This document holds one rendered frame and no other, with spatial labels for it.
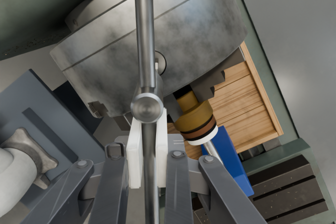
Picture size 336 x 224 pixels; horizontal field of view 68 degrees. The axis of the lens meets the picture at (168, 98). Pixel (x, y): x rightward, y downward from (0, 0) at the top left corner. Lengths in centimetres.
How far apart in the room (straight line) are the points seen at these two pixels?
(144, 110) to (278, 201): 70
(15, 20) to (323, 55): 168
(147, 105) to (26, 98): 84
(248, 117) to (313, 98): 116
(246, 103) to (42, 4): 56
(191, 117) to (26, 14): 30
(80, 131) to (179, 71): 68
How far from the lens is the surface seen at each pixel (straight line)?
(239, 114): 74
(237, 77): 70
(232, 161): 59
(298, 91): 181
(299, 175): 79
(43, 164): 98
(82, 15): 38
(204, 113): 47
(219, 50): 34
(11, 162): 89
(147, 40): 17
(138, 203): 213
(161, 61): 31
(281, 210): 85
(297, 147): 82
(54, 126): 98
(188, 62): 31
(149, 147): 19
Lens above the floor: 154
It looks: 70 degrees down
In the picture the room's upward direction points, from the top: 176 degrees counter-clockwise
